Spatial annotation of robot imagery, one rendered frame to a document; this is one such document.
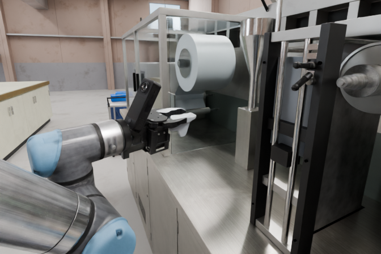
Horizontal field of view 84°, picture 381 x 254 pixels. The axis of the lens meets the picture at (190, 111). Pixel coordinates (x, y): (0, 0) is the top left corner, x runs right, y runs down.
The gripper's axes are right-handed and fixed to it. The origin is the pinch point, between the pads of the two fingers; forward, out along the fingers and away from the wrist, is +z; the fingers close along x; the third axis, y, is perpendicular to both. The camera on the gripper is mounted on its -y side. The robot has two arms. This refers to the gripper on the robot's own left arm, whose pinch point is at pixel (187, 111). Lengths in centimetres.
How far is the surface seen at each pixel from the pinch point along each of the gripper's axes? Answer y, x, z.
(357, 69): -16.6, 31.7, 14.1
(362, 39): -22.8, 28.2, 30.5
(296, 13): -34, -4, 66
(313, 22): -30, 5, 63
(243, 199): 32.3, 12.1, 19.7
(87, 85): 241, -1013, 302
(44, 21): -26, -1113, 176
